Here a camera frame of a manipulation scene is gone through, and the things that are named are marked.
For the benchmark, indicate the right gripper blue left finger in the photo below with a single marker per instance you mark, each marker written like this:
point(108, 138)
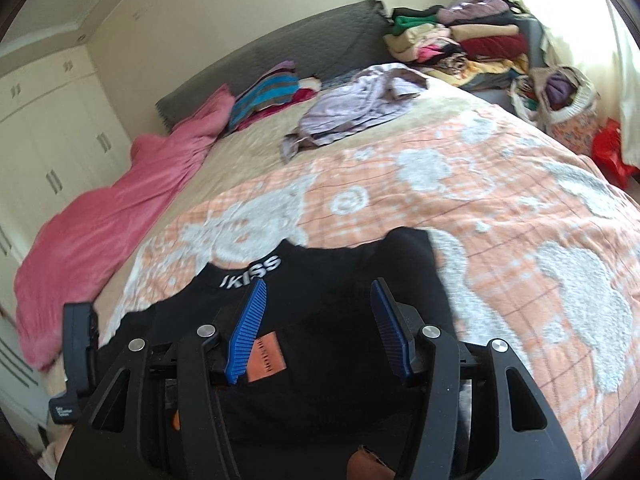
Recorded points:
point(246, 322)

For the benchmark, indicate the cream curtain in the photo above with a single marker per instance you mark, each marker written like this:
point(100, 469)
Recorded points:
point(628, 66)

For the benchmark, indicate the pink duvet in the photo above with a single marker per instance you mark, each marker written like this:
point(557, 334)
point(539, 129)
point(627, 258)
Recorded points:
point(77, 252)

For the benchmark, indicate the striped colourful pillow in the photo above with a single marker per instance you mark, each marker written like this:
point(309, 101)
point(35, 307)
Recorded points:
point(278, 86)

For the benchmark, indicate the lilac crumpled garment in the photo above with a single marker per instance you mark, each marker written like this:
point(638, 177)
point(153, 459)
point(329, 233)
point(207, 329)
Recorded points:
point(376, 95)

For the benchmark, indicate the grey padded headboard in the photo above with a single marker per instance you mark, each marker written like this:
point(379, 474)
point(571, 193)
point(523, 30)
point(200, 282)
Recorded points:
point(325, 45)

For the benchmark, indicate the black long-sleeve shirt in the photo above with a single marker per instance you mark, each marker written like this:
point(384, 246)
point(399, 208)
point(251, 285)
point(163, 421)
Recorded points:
point(322, 387)

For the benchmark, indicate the orange white tufted blanket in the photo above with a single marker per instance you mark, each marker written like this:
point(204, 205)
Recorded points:
point(534, 246)

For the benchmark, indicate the cream built-in wardrobe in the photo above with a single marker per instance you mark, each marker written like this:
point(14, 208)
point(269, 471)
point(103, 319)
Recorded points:
point(60, 137)

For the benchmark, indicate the beige bed sheet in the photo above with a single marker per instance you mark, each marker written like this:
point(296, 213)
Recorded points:
point(244, 200)

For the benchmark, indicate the pile of folded clothes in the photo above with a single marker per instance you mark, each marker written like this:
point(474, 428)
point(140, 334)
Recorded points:
point(475, 45)

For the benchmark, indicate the red plastic bag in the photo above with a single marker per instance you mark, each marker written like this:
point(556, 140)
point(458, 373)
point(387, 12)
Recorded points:
point(607, 154)

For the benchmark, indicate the floral laundry basket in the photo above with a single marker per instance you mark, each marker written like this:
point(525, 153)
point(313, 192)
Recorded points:
point(561, 102)

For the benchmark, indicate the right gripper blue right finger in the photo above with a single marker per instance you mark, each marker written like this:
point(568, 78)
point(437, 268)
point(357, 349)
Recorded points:
point(395, 333)

